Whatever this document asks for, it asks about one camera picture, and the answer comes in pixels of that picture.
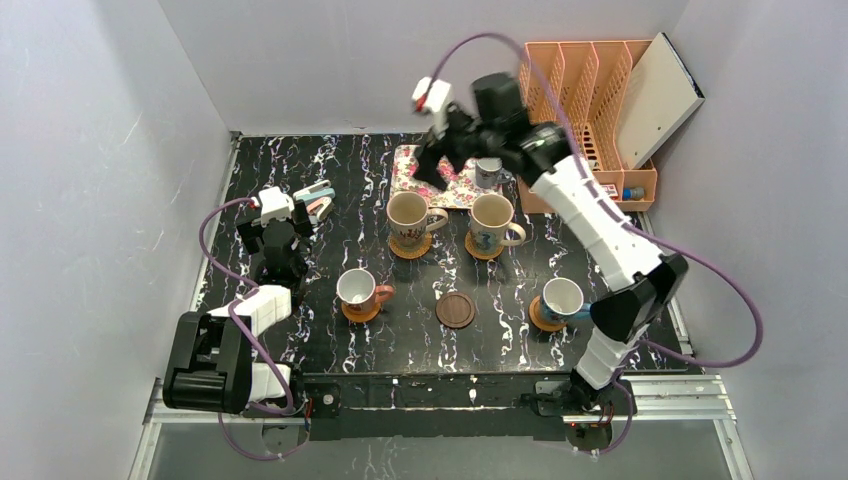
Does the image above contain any white pink stapler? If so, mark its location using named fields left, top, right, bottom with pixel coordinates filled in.
left=307, top=196, right=333, bottom=224

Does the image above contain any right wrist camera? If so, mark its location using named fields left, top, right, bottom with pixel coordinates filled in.
left=412, top=77, right=454, bottom=138

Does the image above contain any red card box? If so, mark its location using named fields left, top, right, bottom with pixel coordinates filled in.
left=601, top=184, right=620, bottom=201

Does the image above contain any small light blue mug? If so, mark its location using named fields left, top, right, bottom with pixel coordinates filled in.
left=475, top=158, right=512, bottom=189

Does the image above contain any terracotta round coaster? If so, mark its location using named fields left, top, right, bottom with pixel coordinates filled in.
left=341, top=302, right=382, bottom=323

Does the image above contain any aluminium front rail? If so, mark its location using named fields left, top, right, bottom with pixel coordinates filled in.
left=130, top=372, right=753, bottom=479

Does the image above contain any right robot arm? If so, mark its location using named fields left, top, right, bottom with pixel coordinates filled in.
left=412, top=72, right=688, bottom=409

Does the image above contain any floral serving tray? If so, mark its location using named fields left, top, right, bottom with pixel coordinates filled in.
left=389, top=145, right=503, bottom=210

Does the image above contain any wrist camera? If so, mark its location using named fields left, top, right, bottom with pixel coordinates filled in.
left=254, top=186, right=294, bottom=226
left=412, top=77, right=454, bottom=138

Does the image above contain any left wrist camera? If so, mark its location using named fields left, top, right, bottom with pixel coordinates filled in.
left=254, top=186, right=294, bottom=226

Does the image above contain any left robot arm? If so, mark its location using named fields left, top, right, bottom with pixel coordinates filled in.
left=162, top=188, right=312, bottom=415

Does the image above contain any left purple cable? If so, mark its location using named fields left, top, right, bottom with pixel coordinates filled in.
left=198, top=197, right=296, bottom=463

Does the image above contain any white board binder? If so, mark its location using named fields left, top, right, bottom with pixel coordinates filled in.
left=616, top=32, right=705, bottom=170

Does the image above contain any dark walnut round coaster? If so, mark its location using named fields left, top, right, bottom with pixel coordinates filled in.
left=435, top=291, right=476, bottom=329

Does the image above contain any beige mug with number three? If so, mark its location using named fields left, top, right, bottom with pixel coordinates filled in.
left=470, top=193, right=527, bottom=253

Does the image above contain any pink floral mug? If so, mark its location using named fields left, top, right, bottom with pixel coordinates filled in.
left=336, top=268, right=395, bottom=311

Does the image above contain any woven rattan coaster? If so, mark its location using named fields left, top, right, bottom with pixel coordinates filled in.
left=464, top=231, right=505, bottom=261
left=388, top=233, right=432, bottom=260

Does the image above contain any blue cap bottle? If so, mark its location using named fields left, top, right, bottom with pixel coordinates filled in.
left=621, top=186, right=645, bottom=201

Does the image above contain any light wooden round coaster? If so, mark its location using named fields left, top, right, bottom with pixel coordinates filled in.
left=528, top=296, right=567, bottom=333

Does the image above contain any peach desk file organizer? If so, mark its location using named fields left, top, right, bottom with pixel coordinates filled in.
left=519, top=40, right=658, bottom=212

